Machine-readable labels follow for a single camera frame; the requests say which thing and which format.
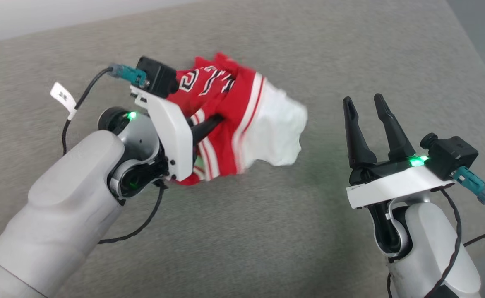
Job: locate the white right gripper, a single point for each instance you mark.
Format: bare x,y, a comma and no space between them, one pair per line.
391,186

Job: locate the grey fabric sofa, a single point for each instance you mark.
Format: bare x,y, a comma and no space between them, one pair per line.
267,231

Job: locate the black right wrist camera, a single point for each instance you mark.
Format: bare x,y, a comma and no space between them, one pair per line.
451,155

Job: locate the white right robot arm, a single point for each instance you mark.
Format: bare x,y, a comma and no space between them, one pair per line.
428,252

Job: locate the red white basketball jersey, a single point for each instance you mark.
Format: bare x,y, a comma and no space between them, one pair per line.
263,124

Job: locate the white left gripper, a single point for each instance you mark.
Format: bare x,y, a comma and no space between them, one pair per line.
176,140

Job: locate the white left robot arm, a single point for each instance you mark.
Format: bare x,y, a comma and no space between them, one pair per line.
60,207

